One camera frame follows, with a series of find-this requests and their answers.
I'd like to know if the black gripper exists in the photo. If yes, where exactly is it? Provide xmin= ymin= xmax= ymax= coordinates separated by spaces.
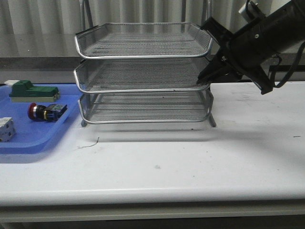
xmin=197 ymin=17 xmax=273 ymax=94

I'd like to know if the silver mesh tray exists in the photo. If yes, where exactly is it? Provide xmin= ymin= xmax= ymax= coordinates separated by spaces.
xmin=74 ymin=58 xmax=210 ymax=94
xmin=78 ymin=90 xmax=216 ymax=127
xmin=74 ymin=22 xmax=212 ymax=60

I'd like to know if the red emergency stop push button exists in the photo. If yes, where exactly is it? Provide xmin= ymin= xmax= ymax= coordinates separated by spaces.
xmin=27 ymin=103 xmax=68 ymax=122

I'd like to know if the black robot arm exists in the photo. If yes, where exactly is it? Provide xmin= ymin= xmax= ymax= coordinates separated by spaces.
xmin=197 ymin=0 xmax=305 ymax=94

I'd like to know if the silver mesh top tray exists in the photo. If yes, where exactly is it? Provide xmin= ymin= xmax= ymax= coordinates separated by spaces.
xmin=74 ymin=22 xmax=212 ymax=60

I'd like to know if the silver mesh bottom tray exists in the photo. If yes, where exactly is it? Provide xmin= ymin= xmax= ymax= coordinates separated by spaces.
xmin=78 ymin=90 xmax=216 ymax=127

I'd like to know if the grey stone counter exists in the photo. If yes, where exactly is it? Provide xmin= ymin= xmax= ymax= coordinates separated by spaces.
xmin=0 ymin=32 xmax=305 ymax=83

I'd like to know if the green electrical module block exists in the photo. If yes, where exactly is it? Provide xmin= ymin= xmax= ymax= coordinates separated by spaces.
xmin=9 ymin=80 xmax=60 ymax=102

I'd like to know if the blue plastic tray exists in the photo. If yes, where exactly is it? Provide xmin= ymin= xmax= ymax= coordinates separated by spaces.
xmin=0 ymin=83 xmax=81 ymax=154

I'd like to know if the white terminal block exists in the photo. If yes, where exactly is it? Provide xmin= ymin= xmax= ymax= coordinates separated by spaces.
xmin=0 ymin=117 xmax=16 ymax=142

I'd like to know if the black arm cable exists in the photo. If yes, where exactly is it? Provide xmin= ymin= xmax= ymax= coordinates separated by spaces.
xmin=238 ymin=0 xmax=305 ymax=88

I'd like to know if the silver metal rack frame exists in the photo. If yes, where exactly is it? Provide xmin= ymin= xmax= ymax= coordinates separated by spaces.
xmin=80 ymin=0 xmax=217 ymax=128

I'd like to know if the thin wire scrap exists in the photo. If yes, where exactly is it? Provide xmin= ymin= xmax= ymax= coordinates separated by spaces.
xmin=77 ymin=137 xmax=100 ymax=149

